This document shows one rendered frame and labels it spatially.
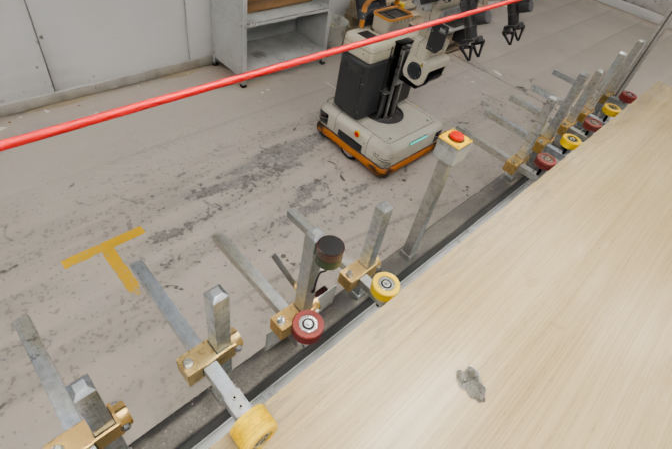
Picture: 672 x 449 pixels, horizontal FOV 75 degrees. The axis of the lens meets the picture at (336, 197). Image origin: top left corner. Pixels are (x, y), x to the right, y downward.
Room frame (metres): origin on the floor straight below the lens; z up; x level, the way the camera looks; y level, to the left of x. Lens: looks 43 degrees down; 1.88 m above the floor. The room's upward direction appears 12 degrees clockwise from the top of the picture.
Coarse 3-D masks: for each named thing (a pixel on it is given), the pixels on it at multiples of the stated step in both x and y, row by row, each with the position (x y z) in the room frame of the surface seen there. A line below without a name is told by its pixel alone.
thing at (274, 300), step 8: (216, 240) 0.80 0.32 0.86; (224, 240) 0.80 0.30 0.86; (224, 248) 0.78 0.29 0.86; (232, 248) 0.78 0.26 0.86; (232, 256) 0.75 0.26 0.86; (240, 256) 0.76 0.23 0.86; (240, 264) 0.73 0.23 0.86; (248, 264) 0.74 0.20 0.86; (240, 272) 0.72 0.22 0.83; (248, 272) 0.71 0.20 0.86; (256, 272) 0.72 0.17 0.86; (248, 280) 0.70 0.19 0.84; (256, 280) 0.69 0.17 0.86; (264, 280) 0.70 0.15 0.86; (256, 288) 0.68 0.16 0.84; (264, 288) 0.67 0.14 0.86; (272, 288) 0.68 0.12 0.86; (264, 296) 0.65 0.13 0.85; (272, 296) 0.65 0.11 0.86; (280, 296) 0.66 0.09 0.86; (272, 304) 0.63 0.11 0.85; (280, 304) 0.63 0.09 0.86; (304, 344) 0.54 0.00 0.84
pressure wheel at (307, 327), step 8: (304, 312) 0.59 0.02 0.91; (312, 312) 0.60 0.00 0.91; (296, 320) 0.57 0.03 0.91; (304, 320) 0.57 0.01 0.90; (312, 320) 0.58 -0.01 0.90; (320, 320) 0.58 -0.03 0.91; (296, 328) 0.55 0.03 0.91; (304, 328) 0.55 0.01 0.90; (312, 328) 0.56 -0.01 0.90; (320, 328) 0.56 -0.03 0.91; (296, 336) 0.53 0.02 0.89; (304, 336) 0.53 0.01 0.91; (312, 336) 0.53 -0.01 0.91; (320, 336) 0.55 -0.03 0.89
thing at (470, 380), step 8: (472, 368) 0.54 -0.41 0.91; (456, 376) 0.51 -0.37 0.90; (464, 376) 0.51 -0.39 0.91; (472, 376) 0.51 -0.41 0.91; (480, 376) 0.52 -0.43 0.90; (464, 384) 0.49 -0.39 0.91; (472, 384) 0.49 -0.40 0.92; (480, 384) 0.50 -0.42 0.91; (472, 392) 0.48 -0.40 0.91; (480, 392) 0.48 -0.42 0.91; (480, 400) 0.46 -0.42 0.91
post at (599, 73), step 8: (600, 72) 1.99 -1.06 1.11; (592, 80) 1.99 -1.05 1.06; (600, 80) 2.00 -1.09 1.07; (592, 88) 1.98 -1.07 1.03; (584, 96) 1.99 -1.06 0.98; (576, 104) 2.00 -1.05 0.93; (584, 104) 1.99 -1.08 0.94; (576, 112) 1.98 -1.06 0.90; (568, 120) 1.99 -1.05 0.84; (560, 136) 1.99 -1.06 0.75
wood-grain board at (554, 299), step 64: (640, 128) 1.95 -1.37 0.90; (576, 192) 1.34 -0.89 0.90; (640, 192) 1.42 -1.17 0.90; (448, 256) 0.89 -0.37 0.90; (512, 256) 0.94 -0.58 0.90; (576, 256) 1.00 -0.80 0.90; (640, 256) 1.06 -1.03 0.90; (384, 320) 0.62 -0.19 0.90; (448, 320) 0.66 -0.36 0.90; (512, 320) 0.71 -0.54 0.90; (576, 320) 0.75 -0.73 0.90; (640, 320) 0.80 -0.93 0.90; (320, 384) 0.43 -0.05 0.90; (384, 384) 0.46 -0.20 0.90; (448, 384) 0.49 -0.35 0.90; (512, 384) 0.52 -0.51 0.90; (576, 384) 0.56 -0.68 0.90; (640, 384) 0.59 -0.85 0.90; (320, 448) 0.30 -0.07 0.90; (384, 448) 0.32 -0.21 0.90; (448, 448) 0.35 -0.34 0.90; (512, 448) 0.38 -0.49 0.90; (576, 448) 0.40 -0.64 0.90; (640, 448) 0.43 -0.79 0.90
